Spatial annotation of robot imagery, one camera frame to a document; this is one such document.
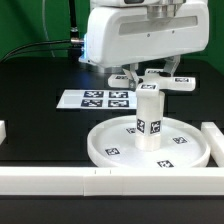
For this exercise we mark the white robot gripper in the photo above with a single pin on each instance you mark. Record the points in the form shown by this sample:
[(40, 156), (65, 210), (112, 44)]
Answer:
[(118, 36)]

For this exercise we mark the white cross-shaped table base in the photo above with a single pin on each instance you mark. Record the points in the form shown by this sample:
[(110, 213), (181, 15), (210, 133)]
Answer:
[(153, 82)]

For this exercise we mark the white round table top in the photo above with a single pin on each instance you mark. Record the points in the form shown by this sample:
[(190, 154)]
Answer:
[(112, 144)]

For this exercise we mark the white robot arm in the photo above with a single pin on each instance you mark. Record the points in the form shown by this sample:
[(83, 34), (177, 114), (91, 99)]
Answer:
[(161, 8)]

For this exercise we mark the white marker sheet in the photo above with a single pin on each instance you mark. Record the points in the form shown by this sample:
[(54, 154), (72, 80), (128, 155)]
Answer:
[(97, 99)]

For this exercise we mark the white right fence block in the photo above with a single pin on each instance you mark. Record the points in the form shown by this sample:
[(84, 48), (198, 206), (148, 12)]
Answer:
[(215, 139)]

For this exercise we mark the white fence block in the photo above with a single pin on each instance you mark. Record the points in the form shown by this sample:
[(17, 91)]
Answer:
[(215, 139), (2, 131)]

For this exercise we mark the white left fence block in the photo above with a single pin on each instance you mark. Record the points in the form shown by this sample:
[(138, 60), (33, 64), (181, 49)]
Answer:
[(2, 131)]

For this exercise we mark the white front fence bar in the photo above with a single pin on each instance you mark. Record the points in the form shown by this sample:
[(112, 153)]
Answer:
[(110, 181)]

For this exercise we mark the black vertical cable connector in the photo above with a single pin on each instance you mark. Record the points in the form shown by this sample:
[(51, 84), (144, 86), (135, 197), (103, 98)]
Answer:
[(74, 33)]

